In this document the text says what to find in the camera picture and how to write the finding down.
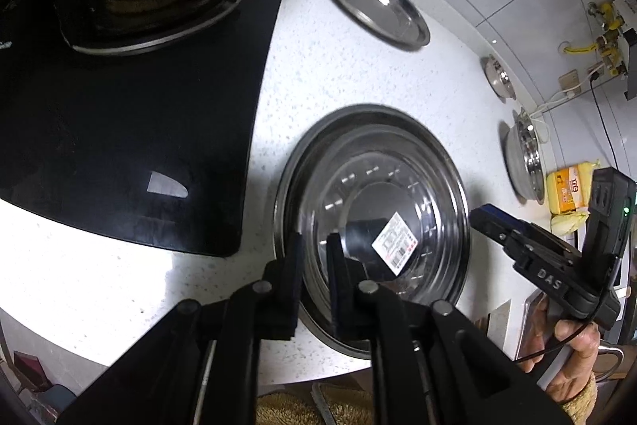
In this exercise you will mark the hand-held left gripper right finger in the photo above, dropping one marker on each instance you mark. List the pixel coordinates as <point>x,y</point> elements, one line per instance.
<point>339,290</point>

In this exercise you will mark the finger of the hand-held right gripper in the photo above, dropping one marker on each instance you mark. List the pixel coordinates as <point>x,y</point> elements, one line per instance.
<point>490,218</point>

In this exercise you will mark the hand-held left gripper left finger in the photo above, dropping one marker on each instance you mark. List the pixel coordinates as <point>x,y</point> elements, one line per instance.
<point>294,285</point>

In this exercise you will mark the large steel bowl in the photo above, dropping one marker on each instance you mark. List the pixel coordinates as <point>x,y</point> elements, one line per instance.
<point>520,166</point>

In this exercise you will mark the small steel bowl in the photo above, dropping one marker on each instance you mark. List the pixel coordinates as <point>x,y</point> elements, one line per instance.
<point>498,79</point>

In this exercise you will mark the small steel plate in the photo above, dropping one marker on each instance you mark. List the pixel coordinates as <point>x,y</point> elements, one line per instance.
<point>375,4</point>

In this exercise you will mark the person's right forearm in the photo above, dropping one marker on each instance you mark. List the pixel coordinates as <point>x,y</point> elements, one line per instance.
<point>582,405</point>

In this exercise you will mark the person's right hand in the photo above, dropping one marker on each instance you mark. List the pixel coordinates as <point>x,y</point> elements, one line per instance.
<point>577,345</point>

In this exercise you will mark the pale crumpled wrapper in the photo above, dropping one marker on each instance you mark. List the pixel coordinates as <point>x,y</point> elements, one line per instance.
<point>565,223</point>

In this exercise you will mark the yellow packet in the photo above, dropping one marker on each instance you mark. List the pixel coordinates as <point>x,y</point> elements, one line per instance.
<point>572,188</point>

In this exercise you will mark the woven floor mat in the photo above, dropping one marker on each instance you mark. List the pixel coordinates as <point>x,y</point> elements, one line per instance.
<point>293,410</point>

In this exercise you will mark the gas pipe valves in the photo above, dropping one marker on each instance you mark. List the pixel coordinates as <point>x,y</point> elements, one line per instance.
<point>609,36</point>

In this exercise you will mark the black glass gas stove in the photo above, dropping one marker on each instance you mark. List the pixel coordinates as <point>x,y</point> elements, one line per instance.
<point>124,131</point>

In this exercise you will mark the dark red box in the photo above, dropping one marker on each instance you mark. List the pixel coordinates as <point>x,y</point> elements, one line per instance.
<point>30,370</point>

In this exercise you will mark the gas stove burner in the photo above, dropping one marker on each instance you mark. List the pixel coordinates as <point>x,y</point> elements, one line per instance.
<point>149,7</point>

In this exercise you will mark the beige wall socket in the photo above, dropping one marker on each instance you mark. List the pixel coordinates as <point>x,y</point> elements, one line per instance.
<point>570,82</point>

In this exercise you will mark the white wall appliance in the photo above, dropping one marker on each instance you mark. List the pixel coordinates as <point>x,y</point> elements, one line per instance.
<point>628,36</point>

